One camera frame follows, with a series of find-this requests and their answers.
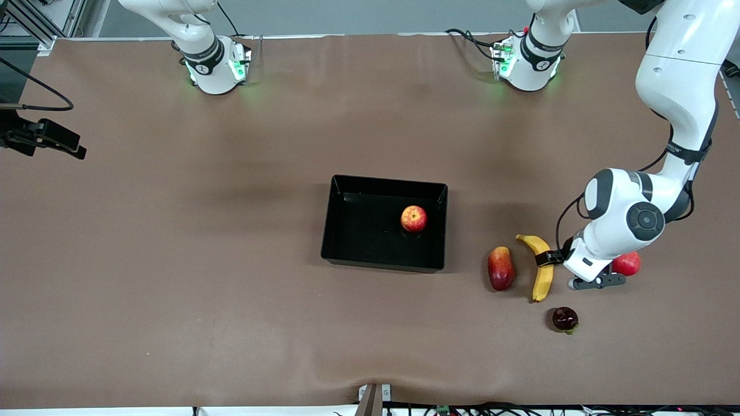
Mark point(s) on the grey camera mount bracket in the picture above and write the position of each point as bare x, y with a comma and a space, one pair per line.
370, 400

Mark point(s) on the black plastic box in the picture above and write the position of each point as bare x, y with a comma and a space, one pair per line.
370, 237

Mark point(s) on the dark purple mangosteen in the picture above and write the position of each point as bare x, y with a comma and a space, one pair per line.
565, 319

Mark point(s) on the red yellow apple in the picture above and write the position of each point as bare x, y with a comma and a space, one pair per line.
414, 219

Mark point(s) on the red pomegranate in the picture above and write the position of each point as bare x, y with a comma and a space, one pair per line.
628, 264

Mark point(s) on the red yellow mango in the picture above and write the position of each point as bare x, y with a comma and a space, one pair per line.
500, 269

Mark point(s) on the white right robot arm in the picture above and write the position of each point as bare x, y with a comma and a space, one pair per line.
214, 75

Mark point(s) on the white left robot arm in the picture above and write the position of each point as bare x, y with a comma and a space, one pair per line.
676, 75

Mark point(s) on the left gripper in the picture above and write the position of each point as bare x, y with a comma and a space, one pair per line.
546, 257

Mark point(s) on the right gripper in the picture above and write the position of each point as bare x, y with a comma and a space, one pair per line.
13, 136

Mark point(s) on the yellow banana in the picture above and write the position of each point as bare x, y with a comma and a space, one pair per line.
543, 283

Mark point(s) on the aluminium frame profile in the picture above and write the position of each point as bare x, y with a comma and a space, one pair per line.
34, 23

